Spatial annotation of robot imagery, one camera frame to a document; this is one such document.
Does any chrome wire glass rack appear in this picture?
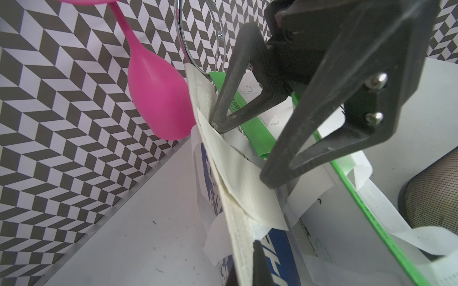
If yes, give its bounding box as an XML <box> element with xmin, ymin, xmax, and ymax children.
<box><xmin>174</xmin><ymin>0</ymin><xmax>253</xmax><ymax>81</ymax></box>

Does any pink plastic wine glass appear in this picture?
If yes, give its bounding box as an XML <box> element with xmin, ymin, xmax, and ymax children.
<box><xmin>68</xmin><ymin>0</ymin><xmax>196</xmax><ymax>141</ymax></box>

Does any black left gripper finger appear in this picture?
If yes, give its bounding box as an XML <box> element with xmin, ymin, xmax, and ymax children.
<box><xmin>252</xmin><ymin>240</ymin><xmax>274</xmax><ymax>286</ymax></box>

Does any blue paper bag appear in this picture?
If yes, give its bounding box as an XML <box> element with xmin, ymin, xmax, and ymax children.
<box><xmin>185</xmin><ymin>64</ymin><xmax>302</xmax><ymax>286</ymax></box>

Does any trash bin with plastic liner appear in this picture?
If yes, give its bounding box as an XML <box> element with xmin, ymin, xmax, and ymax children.
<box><xmin>398</xmin><ymin>148</ymin><xmax>458</xmax><ymax>234</ymax></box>

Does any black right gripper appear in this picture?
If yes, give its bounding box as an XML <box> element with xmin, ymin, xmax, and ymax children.
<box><xmin>209</xmin><ymin>1</ymin><xmax>439</xmax><ymax>188</ymax></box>

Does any white paper receipt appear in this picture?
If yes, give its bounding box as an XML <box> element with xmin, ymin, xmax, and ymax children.
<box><xmin>196</xmin><ymin>110</ymin><xmax>287</xmax><ymax>231</ymax></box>

